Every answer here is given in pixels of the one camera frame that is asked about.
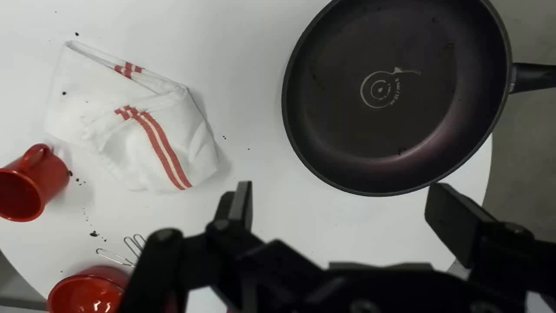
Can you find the red bowl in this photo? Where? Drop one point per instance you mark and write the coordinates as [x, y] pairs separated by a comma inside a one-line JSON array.
[[97, 288]]

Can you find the black frying pan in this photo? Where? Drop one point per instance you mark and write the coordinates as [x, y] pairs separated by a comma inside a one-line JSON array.
[[390, 95]]

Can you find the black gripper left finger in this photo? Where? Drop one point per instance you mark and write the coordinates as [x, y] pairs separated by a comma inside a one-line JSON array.
[[236, 212]]

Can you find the white red striped towel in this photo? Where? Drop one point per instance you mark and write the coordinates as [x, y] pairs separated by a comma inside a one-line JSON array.
[[144, 127]]

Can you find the metal paper clip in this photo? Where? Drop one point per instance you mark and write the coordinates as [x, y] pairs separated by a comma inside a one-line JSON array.
[[126, 252]]

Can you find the red mug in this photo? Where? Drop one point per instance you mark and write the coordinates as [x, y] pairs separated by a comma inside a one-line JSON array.
[[31, 182]]

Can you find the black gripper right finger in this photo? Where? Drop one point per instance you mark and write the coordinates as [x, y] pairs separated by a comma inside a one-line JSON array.
[[472, 233]]

